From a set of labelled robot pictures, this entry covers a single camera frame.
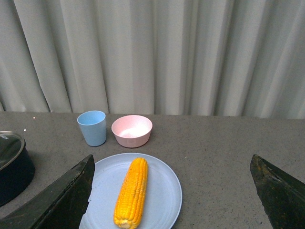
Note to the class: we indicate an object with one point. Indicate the pink bowl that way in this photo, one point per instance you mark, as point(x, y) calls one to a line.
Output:
point(132, 131)

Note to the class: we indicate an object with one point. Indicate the glass lid with blue knob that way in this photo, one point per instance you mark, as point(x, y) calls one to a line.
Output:
point(11, 145)

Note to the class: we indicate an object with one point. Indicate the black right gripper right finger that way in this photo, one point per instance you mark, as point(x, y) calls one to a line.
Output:
point(282, 195)

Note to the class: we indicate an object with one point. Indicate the yellow corn cob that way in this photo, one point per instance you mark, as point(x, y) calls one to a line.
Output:
point(129, 206)

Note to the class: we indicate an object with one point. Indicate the light blue plate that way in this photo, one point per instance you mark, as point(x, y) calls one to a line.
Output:
point(163, 197)

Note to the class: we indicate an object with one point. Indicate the light blue cup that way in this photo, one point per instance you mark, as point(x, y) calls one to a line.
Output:
point(93, 127)

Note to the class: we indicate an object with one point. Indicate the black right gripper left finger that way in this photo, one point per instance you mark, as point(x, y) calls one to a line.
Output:
point(59, 206)

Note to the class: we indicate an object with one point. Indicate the dark blue saucepan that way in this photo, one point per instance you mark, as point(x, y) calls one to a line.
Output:
point(16, 177)

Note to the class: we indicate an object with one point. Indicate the grey-white curtain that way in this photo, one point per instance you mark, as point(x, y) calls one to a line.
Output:
point(171, 57)

